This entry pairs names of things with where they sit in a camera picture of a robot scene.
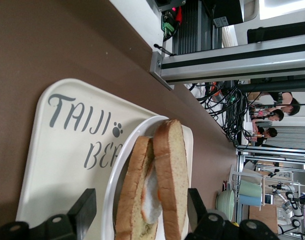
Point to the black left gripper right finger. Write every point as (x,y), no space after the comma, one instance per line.
(196,212)

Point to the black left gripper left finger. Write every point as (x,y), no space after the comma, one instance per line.
(85,212)

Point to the white round plate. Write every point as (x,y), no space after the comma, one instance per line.
(111,187)

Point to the bread slice sandwich lid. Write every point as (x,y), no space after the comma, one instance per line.
(172,162)

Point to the mint green bowl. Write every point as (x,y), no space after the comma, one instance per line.
(225,205)

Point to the toy fried egg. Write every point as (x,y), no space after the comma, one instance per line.
(151,200)

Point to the crusty bread slice under egg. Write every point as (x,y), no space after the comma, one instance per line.
(132,187)

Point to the light blue cup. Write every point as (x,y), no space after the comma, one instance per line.
(250,200)

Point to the pale green cup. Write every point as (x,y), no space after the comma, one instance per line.
(250,188)

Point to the cream bear print tray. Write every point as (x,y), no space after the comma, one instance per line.
(67,155)

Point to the small white screen tablet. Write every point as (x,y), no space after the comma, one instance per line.
(268,199)

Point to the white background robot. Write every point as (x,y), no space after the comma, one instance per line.
(296,212)

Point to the black round tube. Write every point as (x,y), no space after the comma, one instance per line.
(280,84)

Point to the black finned controller box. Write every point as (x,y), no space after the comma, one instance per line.
(192,30)

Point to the green terminal circuit board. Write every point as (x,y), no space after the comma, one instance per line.
(168,26)

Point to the black padded bar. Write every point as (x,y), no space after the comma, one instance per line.
(280,32)

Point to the aluminium profile bracket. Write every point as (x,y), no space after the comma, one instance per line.
(217,65)

